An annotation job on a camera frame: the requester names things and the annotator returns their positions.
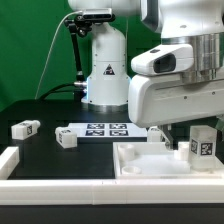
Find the white square tabletop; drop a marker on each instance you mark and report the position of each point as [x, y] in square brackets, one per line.
[152, 160]

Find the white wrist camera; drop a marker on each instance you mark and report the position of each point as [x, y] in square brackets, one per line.
[164, 59]

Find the white fence wall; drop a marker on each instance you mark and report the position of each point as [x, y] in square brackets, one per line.
[8, 161]
[98, 192]

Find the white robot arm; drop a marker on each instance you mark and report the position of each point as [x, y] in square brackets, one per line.
[181, 79]

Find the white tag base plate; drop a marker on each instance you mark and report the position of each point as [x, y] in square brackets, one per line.
[107, 130]

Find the grey mounted depth camera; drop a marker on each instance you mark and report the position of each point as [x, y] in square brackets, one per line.
[102, 14]

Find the white left fence wall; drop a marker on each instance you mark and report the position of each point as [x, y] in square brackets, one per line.
[8, 161]

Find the white front fence wall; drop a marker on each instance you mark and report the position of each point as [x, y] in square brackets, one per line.
[98, 192]

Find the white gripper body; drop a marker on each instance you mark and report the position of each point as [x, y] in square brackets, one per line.
[162, 100]

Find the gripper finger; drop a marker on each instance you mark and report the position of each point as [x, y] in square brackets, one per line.
[166, 135]
[220, 123]

